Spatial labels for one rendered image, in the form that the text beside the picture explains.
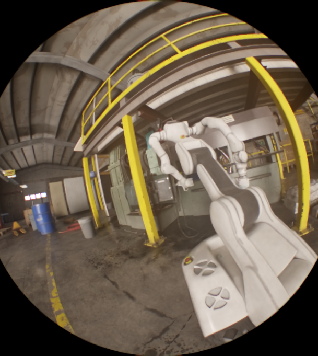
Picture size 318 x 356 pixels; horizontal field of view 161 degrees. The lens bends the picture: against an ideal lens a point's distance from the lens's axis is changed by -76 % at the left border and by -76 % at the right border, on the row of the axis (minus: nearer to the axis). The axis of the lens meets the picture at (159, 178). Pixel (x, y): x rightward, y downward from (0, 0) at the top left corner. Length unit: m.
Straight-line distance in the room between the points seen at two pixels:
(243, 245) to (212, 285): 0.19
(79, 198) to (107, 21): 8.04
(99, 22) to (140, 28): 1.33
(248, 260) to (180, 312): 0.54
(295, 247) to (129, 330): 0.83
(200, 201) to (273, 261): 1.69
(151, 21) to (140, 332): 5.61
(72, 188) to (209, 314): 6.98
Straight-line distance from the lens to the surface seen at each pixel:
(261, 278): 0.37
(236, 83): 2.18
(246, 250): 0.38
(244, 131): 1.96
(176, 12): 5.00
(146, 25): 4.86
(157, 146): 1.02
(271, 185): 1.99
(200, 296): 0.48
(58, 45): 5.36
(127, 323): 0.85
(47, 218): 3.82
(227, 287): 0.50
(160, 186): 1.64
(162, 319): 0.81
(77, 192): 7.02
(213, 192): 0.52
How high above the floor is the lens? 0.74
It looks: 2 degrees up
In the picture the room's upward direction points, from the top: 13 degrees counter-clockwise
